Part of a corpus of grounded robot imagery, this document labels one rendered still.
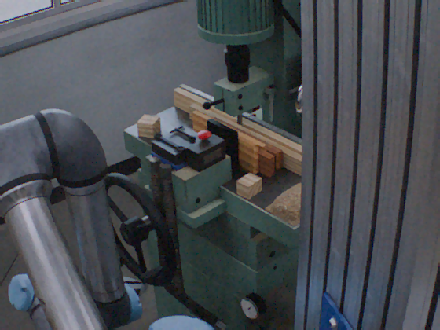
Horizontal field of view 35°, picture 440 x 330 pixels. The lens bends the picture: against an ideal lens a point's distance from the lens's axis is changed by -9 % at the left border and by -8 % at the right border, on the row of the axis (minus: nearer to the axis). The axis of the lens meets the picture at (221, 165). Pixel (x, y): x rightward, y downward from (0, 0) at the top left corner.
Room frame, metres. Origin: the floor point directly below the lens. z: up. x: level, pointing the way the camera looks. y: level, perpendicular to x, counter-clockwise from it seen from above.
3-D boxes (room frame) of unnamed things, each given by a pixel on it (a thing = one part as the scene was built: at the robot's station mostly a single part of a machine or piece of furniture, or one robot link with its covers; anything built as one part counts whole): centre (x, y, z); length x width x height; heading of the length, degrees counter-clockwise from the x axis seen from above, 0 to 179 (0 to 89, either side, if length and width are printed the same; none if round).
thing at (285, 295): (1.29, -0.11, 0.58); 0.12 x 0.08 x 0.08; 131
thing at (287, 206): (1.31, -0.17, 0.92); 0.14 x 0.09 x 0.04; 131
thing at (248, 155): (1.50, -0.03, 0.94); 0.16 x 0.02 x 0.08; 41
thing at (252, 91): (1.59, -0.06, 1.03); 0.14 x 0.07 x 0.09; 131
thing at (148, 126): (1.65, 0.18, 0.92); 0.05 x 0.04 x 0.04; 157
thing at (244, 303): (1.25, -0.06, 0.65); 0.06 x 0.04 x 0.08; 41
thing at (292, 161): (1.49, -0.13, 0.92); 0.60 x 0.02 x 0.04; 41
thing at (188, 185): (1.43, 0.07, 0.92); 0.15 x 0.13 x 0.09; 41
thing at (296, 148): (1.57, -0.09, 0.93); 0.60 x 0.02 x 0.05; 41
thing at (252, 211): (1.48, 0.01, 0.87); 0.61 x 0.30 x 0.06; 41
